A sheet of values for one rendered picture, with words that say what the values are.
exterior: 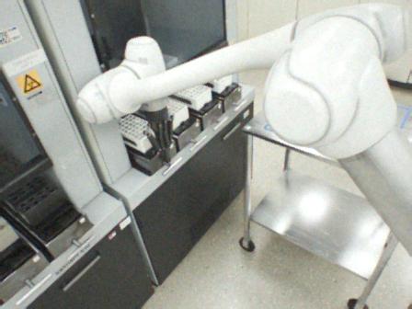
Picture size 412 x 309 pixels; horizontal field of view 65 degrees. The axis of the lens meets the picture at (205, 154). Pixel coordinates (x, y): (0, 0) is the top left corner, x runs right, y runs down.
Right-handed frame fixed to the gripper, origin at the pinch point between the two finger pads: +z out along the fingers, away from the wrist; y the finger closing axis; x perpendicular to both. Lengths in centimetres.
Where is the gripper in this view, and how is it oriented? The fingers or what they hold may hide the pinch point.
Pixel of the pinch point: (165, 154)
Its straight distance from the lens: 116.4
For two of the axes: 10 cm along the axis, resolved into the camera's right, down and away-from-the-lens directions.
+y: -6.0, 5.6, -5.7
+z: 0.8, 7.5, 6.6
